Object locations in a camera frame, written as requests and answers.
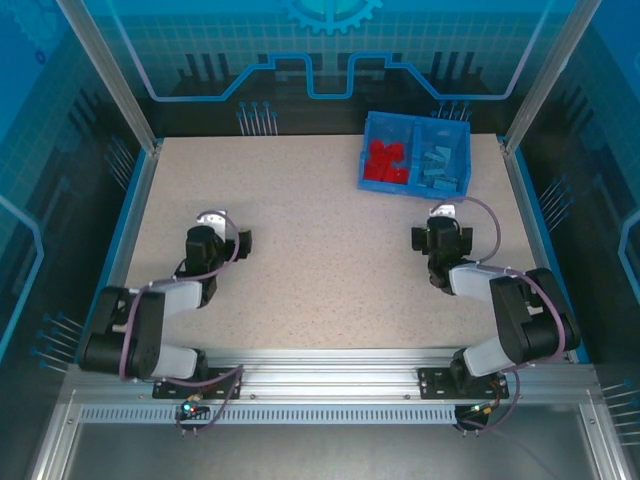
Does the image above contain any blue divided plastic container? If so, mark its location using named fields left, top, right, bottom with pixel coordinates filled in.
left=357, top=110, right=473, bottom=199

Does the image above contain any grey metal base panel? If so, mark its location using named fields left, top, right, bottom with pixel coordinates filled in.
left=64, top=424, right=599, bottom=480

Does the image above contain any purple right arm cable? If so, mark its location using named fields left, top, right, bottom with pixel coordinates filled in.
left=434, top=196, right=571, bottom=436

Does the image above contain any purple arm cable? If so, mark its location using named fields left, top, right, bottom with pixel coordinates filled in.
left=119, top=210, right=247, bottom=436
left=434, top=196, right=571, bottom=436

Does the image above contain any aluminium side rail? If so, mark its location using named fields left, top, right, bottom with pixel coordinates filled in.
left=82, top=142, right=164, bottom=365
left=499, top=137, right=584, bottom=364

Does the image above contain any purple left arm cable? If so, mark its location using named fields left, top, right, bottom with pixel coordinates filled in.
left=119, top=210, right=247, bottom=436

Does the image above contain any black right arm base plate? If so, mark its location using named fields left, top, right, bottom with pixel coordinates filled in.
left=418, top=367, right=510, bottom=401

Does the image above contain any aluminium mounting rail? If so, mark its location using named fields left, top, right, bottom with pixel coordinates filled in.
left=64, top=348, right=599, bottom=402

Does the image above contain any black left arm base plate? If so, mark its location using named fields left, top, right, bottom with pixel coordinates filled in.
left=152, top=367, right=244, bottom=400

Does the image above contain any slotted grey cable duct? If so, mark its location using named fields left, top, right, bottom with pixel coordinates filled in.
left=78, top=404, right=460, bottom=426

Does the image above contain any aluminium frame post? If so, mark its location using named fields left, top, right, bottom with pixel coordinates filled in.
left=54, top=0, right=164, bottom=154
left=501, top=0, right=609, bottom=156

